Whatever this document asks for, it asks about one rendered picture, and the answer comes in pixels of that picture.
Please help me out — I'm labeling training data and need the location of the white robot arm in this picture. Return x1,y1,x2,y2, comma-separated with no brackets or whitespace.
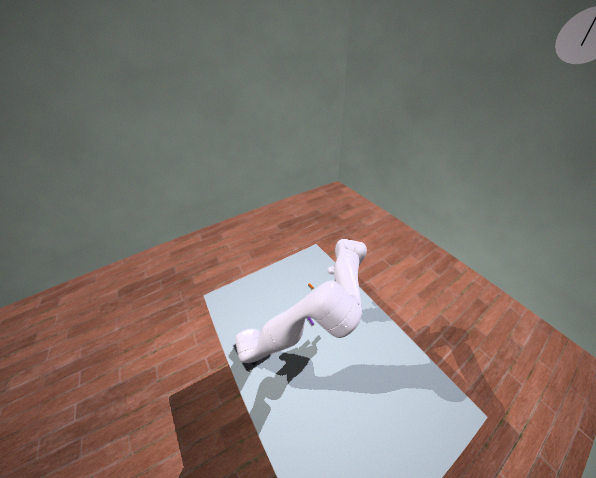
235,239,367,363

